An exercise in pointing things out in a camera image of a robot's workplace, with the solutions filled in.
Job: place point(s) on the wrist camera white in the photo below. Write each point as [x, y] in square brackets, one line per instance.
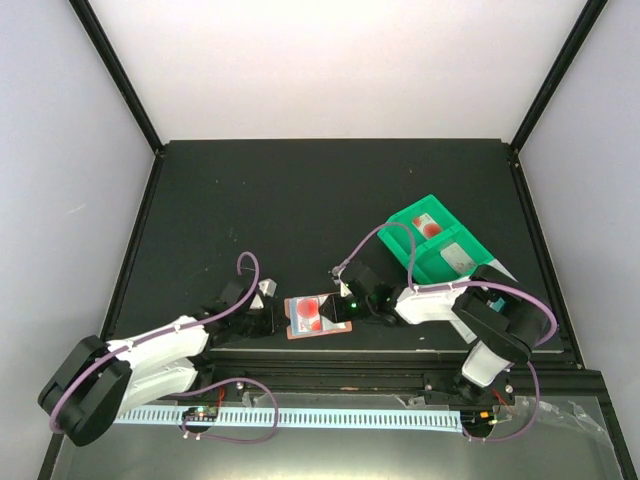
[265, 291]
[335, 273]

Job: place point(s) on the green bin far compartment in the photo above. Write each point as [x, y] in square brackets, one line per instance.
[397, 240]

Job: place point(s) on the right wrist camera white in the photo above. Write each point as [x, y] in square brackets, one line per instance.
[335, 273]

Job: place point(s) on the pink leather card holder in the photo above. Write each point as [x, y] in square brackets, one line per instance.
[328, 328]

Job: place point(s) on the left controller board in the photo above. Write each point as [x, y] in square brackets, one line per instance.
[200, 414]

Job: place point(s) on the red circle card in bin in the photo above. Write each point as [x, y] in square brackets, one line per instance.
[427, 226]

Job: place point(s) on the black frame post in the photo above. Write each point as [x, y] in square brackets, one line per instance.
[104, 48]
[572, 45]

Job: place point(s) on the white slotted cable duct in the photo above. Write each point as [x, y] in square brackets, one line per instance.
[309, 418]

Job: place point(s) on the teal cards in clear bin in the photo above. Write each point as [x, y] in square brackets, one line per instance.
[497, 305]

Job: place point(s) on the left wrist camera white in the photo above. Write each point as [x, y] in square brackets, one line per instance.
[265, 291]

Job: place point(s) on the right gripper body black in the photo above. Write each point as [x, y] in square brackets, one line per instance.
[362, 309]

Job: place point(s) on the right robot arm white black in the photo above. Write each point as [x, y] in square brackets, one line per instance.
[412, 305]

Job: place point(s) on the red circle card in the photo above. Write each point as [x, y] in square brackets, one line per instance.
[307, 317]
[427, 226]

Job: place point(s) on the white VIP card in bin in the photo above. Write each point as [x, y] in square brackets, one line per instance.
[458, 259]

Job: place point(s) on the right controller board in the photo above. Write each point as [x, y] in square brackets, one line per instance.
[476, 418]

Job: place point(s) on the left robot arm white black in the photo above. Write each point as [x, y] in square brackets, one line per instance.
[99, 381]

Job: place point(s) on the black aluminium rail front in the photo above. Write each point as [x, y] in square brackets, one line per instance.
[383, 372]

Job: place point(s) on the right black frame post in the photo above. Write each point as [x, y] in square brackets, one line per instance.
[572, 45]

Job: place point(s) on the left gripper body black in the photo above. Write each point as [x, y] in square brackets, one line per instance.
[252, 327]

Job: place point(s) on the controller board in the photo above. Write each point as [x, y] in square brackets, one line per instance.
[200, 414]
[476, 418]

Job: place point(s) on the left black frame post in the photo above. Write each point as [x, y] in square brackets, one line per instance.
[104, 48]

